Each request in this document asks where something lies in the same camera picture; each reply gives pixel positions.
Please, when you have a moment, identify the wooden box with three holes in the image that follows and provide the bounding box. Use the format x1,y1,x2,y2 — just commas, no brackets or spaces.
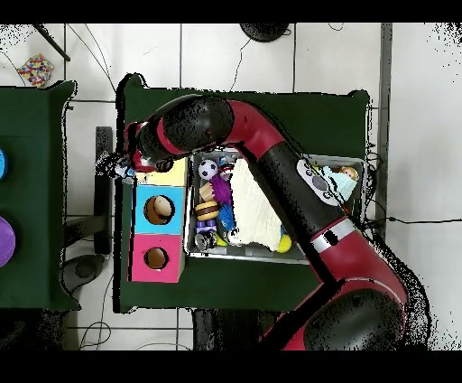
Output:
129,135,192,283

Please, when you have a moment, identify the small soccer ball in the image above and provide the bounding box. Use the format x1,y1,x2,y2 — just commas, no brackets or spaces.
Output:
198,158,219,181

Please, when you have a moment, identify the blue spiky ball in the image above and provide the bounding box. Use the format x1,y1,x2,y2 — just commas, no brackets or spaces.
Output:
218,203,237,231

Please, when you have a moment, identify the multicoloured speckled toy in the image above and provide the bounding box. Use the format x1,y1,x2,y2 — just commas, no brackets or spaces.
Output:
15,53,55,88

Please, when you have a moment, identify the black upright panel stand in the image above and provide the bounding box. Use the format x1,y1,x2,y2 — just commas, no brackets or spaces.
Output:
61,126,116,294

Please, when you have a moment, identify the dark green side table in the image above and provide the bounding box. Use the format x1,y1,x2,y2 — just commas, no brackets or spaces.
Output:
0,80,79,312

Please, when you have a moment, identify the mint green waffle cloth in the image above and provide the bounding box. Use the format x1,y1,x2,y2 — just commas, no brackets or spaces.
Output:
328,169,357,203

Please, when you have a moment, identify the shallow clear mesh bin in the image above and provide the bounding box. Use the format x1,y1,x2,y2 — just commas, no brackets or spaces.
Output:
184,146,365,267

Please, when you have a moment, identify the black white striped toy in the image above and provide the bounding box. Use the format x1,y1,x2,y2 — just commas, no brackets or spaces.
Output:
194,230,217,253

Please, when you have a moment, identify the cream yellow waffle cloth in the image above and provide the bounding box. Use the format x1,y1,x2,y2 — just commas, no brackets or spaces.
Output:
229,158,284,252

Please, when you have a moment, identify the black round floor base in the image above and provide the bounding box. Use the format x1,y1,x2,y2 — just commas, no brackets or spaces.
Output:
239,23,291,43

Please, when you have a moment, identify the brown wooden yo-yo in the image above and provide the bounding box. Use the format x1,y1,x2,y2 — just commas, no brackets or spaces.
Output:
194,200,221,221

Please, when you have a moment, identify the purple spiky ball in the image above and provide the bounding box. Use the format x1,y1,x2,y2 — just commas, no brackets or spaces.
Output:
209,174,232,206

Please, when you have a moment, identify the dark green table cloth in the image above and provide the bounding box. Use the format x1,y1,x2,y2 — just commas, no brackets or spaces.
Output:
115,71,371,322

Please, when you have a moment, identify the clear blue packet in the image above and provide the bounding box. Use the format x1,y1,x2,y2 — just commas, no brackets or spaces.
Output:
97,153,138,182

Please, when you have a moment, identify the purple round disc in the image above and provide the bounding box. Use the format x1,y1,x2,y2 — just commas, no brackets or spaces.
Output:
0,215,17,268

